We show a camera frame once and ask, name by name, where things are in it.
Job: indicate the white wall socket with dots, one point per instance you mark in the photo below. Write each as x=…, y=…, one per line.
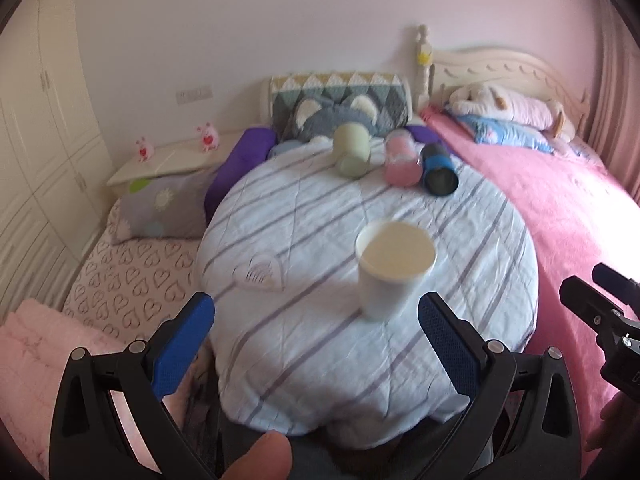
x=194, y=94

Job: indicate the light blue cushion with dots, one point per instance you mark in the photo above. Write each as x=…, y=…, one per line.
x=286, y=149

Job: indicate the person's right hand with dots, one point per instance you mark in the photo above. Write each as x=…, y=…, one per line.
x=602, y=425

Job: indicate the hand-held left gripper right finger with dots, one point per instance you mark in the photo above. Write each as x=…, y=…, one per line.
x=447, y=345

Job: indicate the grey flower pillow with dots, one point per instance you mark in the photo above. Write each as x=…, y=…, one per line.
x=160, y=205

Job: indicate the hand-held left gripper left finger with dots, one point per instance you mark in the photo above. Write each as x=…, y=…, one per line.
x=182, y=345

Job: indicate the pink curtain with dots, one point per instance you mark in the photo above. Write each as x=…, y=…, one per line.
x=617, y=85

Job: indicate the blue printed pillow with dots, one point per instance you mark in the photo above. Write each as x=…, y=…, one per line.
x=505, y=132

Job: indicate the white paper cup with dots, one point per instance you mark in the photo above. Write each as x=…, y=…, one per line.
x=395, y=260

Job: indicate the cream small bed headboard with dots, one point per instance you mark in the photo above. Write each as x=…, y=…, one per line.
x=265, y=102

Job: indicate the heart print bed sheet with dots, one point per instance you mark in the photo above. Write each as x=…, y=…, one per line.
x=130, y=280

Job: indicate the pink cup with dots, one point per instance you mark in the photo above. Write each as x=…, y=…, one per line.
x=401, y=160

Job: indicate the white nightstand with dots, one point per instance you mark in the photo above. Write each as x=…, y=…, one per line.
x=175, y=160

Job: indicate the blue black cup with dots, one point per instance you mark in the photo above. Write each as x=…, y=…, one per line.
x=437, y=170

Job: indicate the pink fluffy blanket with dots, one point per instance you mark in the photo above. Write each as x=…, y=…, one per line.
x=45, y=355

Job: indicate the round striped-cloth table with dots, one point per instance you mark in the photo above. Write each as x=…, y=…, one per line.
x=300, y=210

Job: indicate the pink figurine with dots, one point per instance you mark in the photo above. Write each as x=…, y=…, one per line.
x=208, y=137
x=144, y=150

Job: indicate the person's left hand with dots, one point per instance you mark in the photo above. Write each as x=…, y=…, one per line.
x=260, y=457

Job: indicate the triangle pattern cushion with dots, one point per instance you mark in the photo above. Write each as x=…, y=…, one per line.
x=340, y=87

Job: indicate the white wardrobe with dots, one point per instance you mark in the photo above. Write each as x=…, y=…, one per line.
x=40, y=135

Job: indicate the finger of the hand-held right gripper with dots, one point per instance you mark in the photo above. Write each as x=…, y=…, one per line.
x=612, y=280
x=585, y=302

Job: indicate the person's grey clothing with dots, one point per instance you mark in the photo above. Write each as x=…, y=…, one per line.
x=370, y=462

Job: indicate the white pink plush dog toy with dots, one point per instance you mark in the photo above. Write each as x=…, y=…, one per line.
x=485, y=100

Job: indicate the cream carved bed headboard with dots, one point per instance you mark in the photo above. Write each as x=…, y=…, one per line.
x=500, y=65

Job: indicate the green cup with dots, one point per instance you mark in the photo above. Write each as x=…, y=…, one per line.
x=352, y=150

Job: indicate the purple pillow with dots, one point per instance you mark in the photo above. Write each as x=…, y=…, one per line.
x=419, y=132
x=240, y=160

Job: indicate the grey bear cushion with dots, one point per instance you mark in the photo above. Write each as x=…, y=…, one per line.
x=325, y=115

